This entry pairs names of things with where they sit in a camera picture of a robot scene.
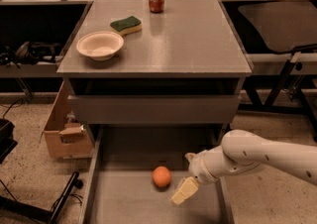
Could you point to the black headset on shelf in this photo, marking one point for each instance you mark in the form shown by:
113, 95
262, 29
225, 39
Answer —
30, 53

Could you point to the white paper bowl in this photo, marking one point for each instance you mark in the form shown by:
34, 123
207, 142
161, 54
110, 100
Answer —
100, 45

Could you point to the black box at left edge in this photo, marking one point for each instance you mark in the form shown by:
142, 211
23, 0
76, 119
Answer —
7, 142

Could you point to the green yellow sponge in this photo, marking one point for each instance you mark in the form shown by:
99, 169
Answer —
126, 26

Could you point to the grey drawer cabinet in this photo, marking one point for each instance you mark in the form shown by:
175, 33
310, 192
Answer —
188, 49

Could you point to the open grey middle drawer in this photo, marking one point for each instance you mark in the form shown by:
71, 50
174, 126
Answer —
120, 188

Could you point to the black chair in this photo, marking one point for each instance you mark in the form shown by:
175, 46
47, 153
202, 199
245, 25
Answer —
286, 28

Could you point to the cardboard box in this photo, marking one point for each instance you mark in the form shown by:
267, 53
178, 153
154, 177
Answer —
64, 135

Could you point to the closed grey top drawer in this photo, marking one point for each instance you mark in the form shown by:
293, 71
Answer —
154, 110

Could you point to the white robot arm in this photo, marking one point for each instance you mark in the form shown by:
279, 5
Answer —
241, 152

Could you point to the orange fruit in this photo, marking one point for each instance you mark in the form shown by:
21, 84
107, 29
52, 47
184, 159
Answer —
161, 177

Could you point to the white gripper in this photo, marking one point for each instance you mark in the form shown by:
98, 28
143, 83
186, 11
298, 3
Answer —
199, 168

